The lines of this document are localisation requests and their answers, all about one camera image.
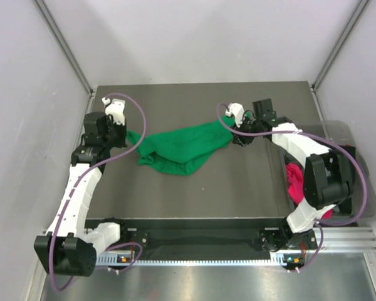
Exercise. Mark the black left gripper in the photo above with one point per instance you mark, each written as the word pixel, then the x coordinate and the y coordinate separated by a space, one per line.
pixel 122 129

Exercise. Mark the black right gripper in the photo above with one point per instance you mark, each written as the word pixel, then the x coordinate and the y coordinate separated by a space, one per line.
pixel 242 140

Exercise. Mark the green t-shirt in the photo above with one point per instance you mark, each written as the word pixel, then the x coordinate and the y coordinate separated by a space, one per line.
pixel 180 152

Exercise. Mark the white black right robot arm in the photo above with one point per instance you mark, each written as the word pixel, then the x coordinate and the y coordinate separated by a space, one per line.
pixel 327 172

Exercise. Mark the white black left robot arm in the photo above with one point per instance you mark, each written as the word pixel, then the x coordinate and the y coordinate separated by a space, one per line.
pixel 66 248

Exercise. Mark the pink t-shirt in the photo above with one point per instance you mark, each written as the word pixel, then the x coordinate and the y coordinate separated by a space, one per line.
pixel 295 182

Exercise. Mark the clear plastic storage bin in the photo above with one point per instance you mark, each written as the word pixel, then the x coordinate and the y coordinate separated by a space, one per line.
pixel 360 175

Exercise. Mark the black folded t-shirt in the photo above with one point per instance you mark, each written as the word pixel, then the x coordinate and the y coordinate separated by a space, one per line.
pixel 344 208

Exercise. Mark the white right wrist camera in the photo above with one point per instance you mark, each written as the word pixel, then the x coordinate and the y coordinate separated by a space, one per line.
pixel 235 111

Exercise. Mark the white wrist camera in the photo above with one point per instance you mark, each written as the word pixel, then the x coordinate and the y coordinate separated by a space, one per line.
pixel 235 111
pixel 115 109

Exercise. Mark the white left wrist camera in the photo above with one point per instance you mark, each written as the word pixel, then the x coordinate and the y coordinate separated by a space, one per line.
pixel 115 109

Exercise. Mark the grey slotted cable duct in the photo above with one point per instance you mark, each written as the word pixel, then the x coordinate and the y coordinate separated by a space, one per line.
pixel 119 260

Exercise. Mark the left aluminium corner post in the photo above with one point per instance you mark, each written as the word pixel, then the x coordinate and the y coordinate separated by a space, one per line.
pixel 51 23

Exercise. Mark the aluminium corner post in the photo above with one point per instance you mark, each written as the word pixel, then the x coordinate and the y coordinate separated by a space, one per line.
pixel 51 23
pixel 343 37

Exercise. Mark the right aluminium corner post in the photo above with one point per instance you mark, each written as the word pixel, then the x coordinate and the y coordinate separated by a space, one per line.
pixel 343 37

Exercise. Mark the aluminium front frame rail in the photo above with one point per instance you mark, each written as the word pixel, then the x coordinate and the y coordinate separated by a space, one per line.
pixel 334 239

